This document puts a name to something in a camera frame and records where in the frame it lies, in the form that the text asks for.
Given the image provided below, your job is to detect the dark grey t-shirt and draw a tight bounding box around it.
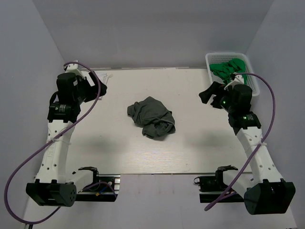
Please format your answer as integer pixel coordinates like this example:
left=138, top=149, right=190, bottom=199
left=127, top=96, right=176, bottom=139

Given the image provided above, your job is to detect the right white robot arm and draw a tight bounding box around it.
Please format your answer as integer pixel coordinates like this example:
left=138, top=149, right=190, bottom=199
left=199, top=82, right=295, bottom=215

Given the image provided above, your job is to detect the green t-shirt in basket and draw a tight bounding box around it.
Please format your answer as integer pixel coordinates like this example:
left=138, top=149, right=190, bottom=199
left=209, top=58, right=246, bottom=85

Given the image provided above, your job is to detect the white folded t-shirt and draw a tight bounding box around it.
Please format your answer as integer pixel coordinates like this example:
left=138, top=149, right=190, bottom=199
left=97, top=73, right=112, bottom=100

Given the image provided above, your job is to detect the white plastic basket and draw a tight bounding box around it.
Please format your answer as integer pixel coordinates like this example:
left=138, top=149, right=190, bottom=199
left=205, top=52, right=260, bottom=97

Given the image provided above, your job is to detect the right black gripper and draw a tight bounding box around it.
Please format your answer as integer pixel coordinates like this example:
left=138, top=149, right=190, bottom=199
left=199, top=82, right=236, bottom=113

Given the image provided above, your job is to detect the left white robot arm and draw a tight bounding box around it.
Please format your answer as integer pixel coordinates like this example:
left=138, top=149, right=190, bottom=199
left=26, top=72, right=107, bottom=207

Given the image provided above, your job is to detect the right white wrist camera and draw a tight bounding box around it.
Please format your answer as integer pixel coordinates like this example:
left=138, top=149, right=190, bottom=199
left=224, top=73, right=244, bottom=91

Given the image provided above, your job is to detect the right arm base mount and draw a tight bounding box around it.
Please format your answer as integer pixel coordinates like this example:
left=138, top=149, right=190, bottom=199
left=193, top=176, right=244, bottom=203

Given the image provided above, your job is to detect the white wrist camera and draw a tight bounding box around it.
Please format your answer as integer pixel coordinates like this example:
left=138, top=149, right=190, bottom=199
left=63, top=63, right=94, bottom=86
left=224, top=73, right=244, bottom=91

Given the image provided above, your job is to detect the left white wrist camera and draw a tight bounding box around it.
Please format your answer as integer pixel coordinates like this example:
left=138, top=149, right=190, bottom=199
left=63, top=63, right=94, bottom=86

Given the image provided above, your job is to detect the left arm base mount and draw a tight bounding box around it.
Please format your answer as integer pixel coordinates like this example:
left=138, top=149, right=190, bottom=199
left=67, top=170, right=121, bottom=202

